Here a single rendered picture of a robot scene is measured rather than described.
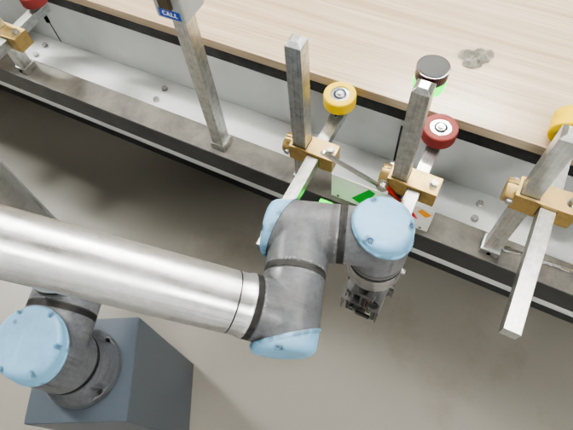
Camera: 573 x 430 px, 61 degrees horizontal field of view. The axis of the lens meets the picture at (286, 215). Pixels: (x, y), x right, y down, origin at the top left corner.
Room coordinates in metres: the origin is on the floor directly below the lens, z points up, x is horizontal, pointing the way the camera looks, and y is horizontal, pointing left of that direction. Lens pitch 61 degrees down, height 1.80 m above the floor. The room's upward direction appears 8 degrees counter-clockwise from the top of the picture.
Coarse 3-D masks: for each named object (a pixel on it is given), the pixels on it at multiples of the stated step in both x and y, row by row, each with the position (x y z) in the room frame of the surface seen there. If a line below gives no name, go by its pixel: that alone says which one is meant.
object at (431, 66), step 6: (420, 60) 0.63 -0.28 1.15; (426, 60) 0.63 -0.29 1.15; (432, 60) 0.62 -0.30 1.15; (438, 60) 0.62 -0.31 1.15; (444, 60) 0.62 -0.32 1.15; (420, 66) 0.61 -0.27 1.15; (426, 66) 0.61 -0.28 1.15; (432, 66) 0.61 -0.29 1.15; (438, 66) 0.61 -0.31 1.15; (444, 66) 0.61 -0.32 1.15; (420, 72) 0.60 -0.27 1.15; (426, 72) 0.60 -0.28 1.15; (432, 72) 0.60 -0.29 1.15; (438, 72) 0.59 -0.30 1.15; (444, 72) 0.59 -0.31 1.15
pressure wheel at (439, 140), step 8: (432, 120) 0.68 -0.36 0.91; (440, 120) 0.68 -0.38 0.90; (448, 120) 0.67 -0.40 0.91; (424, 128) 0.66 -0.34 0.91; (432, 128) 0.66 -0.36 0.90; (440, 128) 0.65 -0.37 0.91; (448, 128) 0.65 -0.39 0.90; (456, 128) 0.65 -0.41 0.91; (424, 136) 0.65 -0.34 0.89; (432, 136) 0.63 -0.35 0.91; (440, 136) 0.63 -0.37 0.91; (448, 136) 0.63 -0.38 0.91; (456, 136) 0.63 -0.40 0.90; (432, 144) 0.63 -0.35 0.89; (440, 144) 0.62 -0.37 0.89; (448, 144) 0.62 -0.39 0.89
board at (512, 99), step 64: (128, 0) 1.26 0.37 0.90; (256, 0) 1.18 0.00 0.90; (320, 0) 1.14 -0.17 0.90; (384, 0) 1.11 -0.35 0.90; (448, 0) 1.07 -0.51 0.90; (512, 0) 1.04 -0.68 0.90; (320, 64) 0.91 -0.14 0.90; (384, 64) 0.88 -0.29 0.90; (512, 64) 0.82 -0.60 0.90; (512, 128) 0.63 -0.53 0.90
